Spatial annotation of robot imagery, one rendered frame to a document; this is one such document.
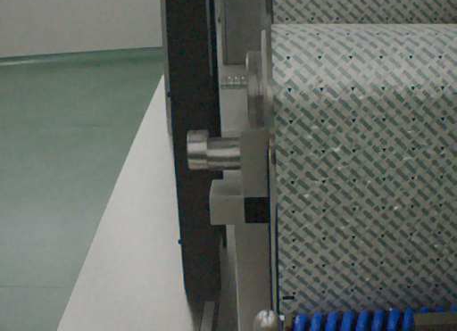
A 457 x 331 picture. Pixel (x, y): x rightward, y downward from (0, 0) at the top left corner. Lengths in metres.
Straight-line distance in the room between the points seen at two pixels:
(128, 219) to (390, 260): 0.72
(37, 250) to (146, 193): 2.11
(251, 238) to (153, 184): 0.72
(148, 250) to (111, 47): 5.25
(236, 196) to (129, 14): 5.64
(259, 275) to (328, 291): 0.11
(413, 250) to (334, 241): 0.08
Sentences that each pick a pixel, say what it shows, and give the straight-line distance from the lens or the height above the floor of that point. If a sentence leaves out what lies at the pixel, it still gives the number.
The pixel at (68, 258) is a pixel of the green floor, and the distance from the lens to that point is 3.74.
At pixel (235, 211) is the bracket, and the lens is 1.06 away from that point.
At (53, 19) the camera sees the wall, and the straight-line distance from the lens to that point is 6.77.
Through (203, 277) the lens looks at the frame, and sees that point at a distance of 1.38.
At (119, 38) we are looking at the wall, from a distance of 6.71.
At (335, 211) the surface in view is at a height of 1.15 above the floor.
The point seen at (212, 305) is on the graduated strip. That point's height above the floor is 0.90.
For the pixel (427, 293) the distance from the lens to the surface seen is 1.03.
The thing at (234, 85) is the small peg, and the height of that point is 1.25.
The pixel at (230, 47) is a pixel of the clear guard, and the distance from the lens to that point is 2.00.
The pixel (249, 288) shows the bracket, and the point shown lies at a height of 1.03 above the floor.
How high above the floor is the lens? 1.51
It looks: 19 degrees down
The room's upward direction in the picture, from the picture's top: 3 degrees counter-clockwise
